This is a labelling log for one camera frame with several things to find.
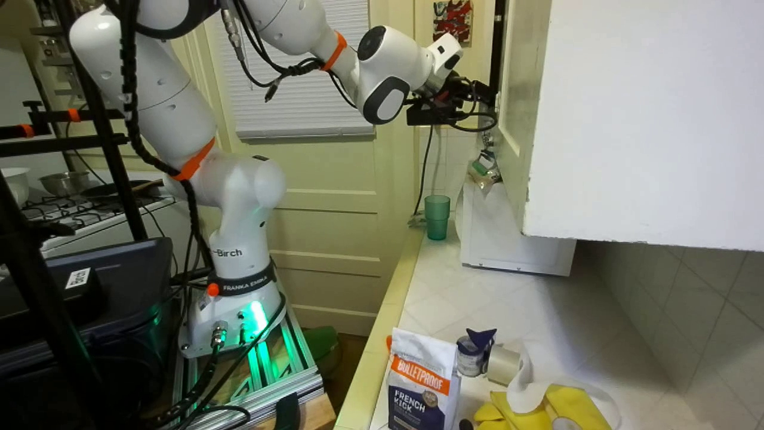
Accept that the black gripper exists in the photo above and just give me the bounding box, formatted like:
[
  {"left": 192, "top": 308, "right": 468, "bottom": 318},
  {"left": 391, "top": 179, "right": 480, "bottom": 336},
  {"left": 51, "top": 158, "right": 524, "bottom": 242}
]
[{"left": 405, "top": 74, "right": 497, "bottom": 134}]

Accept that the cream cabinet door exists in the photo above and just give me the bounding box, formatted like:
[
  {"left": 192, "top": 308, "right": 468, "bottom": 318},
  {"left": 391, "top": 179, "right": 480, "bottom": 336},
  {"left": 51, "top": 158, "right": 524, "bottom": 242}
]
[{"left": 497, "top": 0, "right": 552, "bottom": 214}]

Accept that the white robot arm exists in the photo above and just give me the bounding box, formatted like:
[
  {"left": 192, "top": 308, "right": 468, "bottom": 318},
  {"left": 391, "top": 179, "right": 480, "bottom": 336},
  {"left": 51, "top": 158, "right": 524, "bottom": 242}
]
[{"left": 68, "top": 0, "right": 481, "bottom": 359}]

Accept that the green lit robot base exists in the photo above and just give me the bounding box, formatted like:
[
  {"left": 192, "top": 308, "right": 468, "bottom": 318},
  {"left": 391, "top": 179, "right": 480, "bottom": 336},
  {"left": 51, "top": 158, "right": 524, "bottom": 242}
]
[{"left": 160, "top": 308, "right": 324, "bottom": 430}]

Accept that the green plastic cup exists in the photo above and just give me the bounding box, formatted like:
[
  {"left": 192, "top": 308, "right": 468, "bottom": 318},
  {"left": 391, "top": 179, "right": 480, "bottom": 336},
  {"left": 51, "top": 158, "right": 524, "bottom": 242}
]
[{"left": 425, "top": 194, "right": 451, "bottom": 242}]

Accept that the white microwave oven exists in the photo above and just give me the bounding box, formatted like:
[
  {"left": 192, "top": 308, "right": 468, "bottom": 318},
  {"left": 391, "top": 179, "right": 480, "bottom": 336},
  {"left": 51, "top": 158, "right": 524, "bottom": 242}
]
[{"left": 456, "top": 182, "right": 574, "bottom": 277}]

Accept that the white right cabinet door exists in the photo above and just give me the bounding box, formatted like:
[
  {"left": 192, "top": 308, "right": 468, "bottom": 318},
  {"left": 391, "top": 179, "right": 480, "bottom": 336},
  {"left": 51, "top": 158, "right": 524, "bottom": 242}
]
[{"left": 523, "top": 0, "right": 764, "bottom": 250}]

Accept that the cream panelled door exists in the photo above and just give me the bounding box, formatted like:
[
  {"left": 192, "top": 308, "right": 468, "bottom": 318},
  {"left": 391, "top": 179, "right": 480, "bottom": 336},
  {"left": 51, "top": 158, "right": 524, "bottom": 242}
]
[{"left": 173, "top": 22, "right": 412, "bottom": 334}]

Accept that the white window blind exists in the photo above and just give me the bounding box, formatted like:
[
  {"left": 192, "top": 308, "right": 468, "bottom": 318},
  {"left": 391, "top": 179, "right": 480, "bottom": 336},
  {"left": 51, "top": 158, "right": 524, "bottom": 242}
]
[{"left": 216, "top": 0, "right": 371, "bottom": 142}]

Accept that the blue clip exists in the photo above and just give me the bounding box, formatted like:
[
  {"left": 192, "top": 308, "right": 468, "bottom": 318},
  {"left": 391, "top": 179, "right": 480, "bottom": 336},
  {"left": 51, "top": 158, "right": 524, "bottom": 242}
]
[{"left": 456, "top": 330, "right": 494, "bottom": 378}]

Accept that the masking tape roll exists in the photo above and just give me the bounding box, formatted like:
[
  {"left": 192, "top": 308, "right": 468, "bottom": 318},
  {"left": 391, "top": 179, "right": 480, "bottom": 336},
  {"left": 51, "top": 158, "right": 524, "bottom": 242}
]
[{"left": 484, "top": 345, "right": 523, "bottom": 384}]

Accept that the white coffee bag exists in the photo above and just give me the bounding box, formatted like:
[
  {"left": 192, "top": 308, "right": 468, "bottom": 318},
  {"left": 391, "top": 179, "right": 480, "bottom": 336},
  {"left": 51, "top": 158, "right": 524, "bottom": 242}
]
[{"left": 387, "top": 328, "right": 460, "bottom": 430}]

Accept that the black metal stand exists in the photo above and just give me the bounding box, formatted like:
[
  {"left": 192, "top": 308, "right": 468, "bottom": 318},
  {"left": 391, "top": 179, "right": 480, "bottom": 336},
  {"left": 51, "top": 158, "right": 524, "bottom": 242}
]
[{"left": 0, "top": 0, "right": 152, "bottom": 430}]

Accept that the red wall picture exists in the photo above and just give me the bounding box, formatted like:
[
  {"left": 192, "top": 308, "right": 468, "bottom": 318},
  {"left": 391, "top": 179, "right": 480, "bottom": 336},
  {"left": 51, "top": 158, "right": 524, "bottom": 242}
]
[{"left": 432, "top": 0, "right": 473, "bottom": 46}]

